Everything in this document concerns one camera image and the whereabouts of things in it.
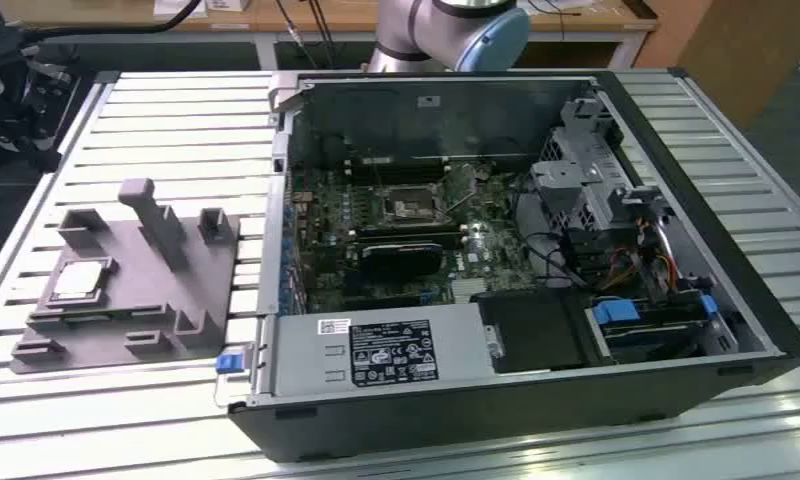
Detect thin black hanging cables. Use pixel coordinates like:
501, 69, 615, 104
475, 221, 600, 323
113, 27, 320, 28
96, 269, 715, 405
276, 0, 339, 71

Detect silver metal drive cage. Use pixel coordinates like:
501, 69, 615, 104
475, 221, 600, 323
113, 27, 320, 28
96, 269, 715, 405
529, 97, 661, 236

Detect small silver chipset heatsink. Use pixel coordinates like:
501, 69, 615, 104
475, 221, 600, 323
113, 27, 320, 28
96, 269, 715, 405
451, 278, 487, 304

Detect thick black hose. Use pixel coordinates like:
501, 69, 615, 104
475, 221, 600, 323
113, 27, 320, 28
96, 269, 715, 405
17, 0, 206, 35

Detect black open PC case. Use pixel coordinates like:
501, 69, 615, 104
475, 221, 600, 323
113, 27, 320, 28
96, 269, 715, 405
225, 68, 800, 464

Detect CPU socket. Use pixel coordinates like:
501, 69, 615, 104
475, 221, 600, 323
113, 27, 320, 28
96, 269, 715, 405
379, 184, 452, 226

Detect brown wooden cabinet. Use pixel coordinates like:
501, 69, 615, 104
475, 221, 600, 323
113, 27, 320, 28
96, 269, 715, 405
639, 0, 800, 132

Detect wooden desk with white frame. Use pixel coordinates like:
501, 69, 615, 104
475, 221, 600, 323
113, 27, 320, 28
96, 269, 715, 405
12, 0, 660, 71

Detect metal socket cover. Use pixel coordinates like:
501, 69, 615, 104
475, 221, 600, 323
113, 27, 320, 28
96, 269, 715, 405
439, 162, 492, 199

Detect black graphics card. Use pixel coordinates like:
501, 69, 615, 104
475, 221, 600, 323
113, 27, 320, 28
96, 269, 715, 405
357, 241, 445, 277

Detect silver CPU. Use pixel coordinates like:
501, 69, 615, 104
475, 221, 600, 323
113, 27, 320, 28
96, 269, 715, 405
52, 260, 106, 300

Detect blue disk carrier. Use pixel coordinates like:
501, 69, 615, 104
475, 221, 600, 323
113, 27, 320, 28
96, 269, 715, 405
589, 296, 643, 332

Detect grey power supply unit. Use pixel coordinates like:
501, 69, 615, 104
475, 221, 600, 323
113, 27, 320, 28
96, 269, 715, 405
264, 313, 499, 397

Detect black looped wire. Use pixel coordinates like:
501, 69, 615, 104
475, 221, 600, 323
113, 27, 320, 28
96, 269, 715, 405
517, 230, 579, 290

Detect blue case latch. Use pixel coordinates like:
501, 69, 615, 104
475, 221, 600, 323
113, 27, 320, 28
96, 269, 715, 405
216, 351, 252, 376

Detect grey parts rack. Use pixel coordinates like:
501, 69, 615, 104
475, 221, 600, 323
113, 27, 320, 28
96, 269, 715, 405
9, 177, 245, 376

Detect coloured power wire bundle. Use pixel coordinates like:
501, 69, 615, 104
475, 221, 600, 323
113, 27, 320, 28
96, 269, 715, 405
605, 247, 683, 292

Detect metal locking lever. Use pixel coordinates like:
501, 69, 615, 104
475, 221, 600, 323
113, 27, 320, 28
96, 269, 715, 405
447, 175, 483, 212

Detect green motherboard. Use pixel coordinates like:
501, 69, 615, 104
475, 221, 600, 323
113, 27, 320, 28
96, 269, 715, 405
285, 162, 561, 315

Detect black RAM stick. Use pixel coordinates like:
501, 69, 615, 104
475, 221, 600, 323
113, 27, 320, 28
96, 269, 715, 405
351, 224, 461, 249

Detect black plastic air shroud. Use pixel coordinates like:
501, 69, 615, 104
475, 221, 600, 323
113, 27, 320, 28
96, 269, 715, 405
471, 288, 603, 374

